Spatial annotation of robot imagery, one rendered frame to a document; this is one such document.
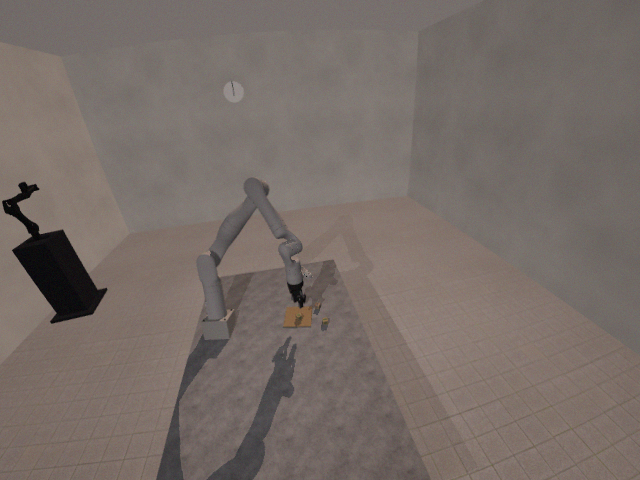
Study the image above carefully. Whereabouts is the tan flat mat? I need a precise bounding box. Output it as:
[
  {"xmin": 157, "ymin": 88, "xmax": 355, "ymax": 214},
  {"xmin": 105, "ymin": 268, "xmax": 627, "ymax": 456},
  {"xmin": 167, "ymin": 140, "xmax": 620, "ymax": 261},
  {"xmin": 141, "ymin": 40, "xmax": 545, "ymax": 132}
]
[{"xmin": 283, "ymin": 306, "xmax": 312, "ymax": 327}]

